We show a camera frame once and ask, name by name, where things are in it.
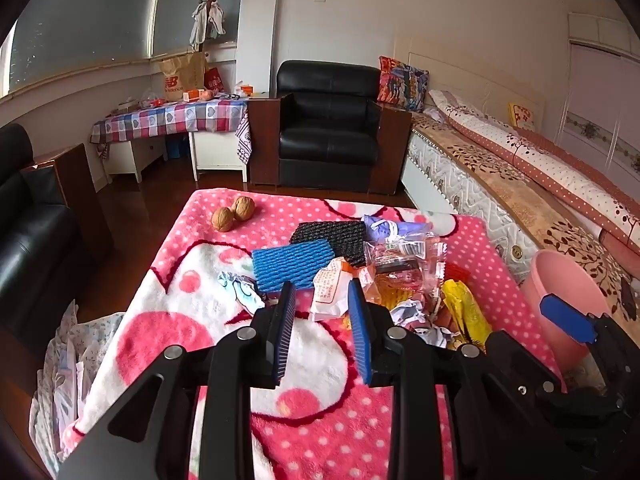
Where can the pink waste bin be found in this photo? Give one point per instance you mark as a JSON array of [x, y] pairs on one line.
[[565, 275]]

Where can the white orange box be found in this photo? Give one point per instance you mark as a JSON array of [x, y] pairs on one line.
[[247, 91]]

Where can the black foam net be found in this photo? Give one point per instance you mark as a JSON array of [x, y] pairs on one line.
[[330, 240]]

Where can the clear plastic wrapper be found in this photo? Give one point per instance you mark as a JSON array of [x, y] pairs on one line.
[[400, 260]]

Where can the red bag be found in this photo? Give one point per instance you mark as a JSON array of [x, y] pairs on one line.
[[214, 80]]

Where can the pale printed cloth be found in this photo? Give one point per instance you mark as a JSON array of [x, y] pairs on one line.
[[70, 375]]

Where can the white pink dotted quilt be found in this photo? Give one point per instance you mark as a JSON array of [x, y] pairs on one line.
[[525, 155]]

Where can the white bed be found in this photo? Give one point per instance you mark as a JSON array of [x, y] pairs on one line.
[[465, 175]]

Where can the white wardrobe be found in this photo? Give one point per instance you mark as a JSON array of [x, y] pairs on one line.
[[600, 85]]

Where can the crumpled white paper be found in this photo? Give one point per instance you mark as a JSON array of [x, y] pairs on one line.
[[410, 311]]

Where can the black leather sofa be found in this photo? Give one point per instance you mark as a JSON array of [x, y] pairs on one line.
[[25, 240]]

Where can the blue white candy wrapper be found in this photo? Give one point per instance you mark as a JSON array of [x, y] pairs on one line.
[[240, 290]]

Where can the window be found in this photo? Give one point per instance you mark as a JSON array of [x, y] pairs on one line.
[[85, 25]]

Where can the yellow pillow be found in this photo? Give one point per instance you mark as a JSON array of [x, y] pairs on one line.
[[520, 115]]

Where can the brown paper bag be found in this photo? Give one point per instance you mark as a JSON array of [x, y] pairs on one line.
[[182, 77]]

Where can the white orange paper wrapper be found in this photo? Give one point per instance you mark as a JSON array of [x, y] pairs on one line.
[[327, 287]]

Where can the walnut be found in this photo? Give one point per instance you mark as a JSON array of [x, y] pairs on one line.
[[222, 219], [244, 207]]

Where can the white hanging garment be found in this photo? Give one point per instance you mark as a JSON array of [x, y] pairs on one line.
[[207, 20]]

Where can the blue foam net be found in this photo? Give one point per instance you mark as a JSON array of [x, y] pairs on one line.
[[290, 265]]

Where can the purple tissue packet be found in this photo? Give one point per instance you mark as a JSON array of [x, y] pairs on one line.
[[385, 227]]

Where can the colourful patterned cushion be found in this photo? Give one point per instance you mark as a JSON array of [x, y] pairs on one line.
[[402, 82]]

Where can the black leather armchair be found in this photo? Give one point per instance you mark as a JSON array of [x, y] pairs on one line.
[[327, 125]]

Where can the checkered tablecloth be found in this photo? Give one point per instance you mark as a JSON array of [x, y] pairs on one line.
[[170, 116]]

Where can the yellow plastic wrapper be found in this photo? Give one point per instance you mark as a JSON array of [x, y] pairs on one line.
[[465, 310]]

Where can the pink polka dot blanket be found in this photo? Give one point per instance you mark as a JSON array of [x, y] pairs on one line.
[[200, 360]]

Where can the bed with floral quilt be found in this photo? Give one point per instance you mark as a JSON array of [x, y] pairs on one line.
[[525, 205]]

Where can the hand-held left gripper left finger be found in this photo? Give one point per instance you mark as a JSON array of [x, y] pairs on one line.
[[285, 330]]

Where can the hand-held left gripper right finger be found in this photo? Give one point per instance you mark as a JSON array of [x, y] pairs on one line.
[[360, 332]]

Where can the white cabinet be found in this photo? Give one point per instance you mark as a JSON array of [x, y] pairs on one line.
[[217, 152]]

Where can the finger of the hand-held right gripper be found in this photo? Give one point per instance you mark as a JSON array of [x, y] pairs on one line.
[[520, 360], [567, 317]]

